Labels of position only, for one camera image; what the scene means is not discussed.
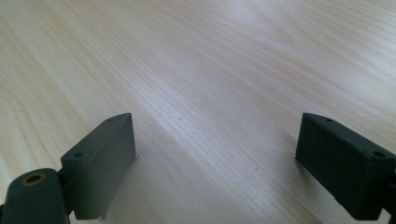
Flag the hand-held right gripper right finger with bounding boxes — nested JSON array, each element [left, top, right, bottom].
[[294, 112, 396, 221]]

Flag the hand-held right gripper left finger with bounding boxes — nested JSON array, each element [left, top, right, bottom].
[[60, 112, 137, 221]]

